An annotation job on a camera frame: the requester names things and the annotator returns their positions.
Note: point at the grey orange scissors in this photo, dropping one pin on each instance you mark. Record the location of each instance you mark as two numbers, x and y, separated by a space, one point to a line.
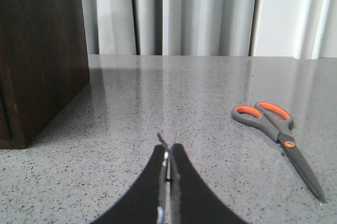
277 124

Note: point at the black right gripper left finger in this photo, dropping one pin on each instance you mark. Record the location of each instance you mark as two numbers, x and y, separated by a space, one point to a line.
139 204

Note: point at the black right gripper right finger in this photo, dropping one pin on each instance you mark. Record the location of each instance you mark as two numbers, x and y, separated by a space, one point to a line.
192 201

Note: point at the dark wooden drawer cabinet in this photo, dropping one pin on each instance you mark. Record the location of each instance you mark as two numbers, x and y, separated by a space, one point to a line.
44 65

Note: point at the grey window curtain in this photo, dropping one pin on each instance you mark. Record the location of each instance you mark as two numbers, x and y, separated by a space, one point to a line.
302 29

